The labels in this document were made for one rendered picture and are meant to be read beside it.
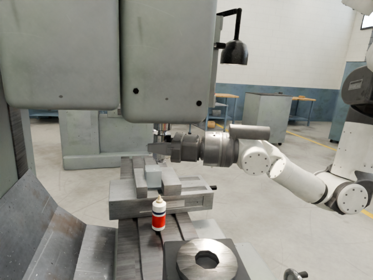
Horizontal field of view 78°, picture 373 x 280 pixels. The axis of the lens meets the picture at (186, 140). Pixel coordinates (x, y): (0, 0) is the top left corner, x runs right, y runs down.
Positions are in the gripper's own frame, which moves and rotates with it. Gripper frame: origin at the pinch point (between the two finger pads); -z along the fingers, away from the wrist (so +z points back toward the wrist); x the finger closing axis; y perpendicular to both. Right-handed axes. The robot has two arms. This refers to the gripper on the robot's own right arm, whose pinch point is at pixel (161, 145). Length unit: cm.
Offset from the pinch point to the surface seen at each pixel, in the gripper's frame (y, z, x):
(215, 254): 8.0, 13.4, 27.4
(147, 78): -16.9, -1.1, 11.0
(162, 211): 21.1, 0.4, -2.5
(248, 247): 48, 32, -24
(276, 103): 30, 160, -438
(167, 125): -5.7, 1.6, 1.8
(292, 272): 53, 49, -18
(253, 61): -67, 159, -741
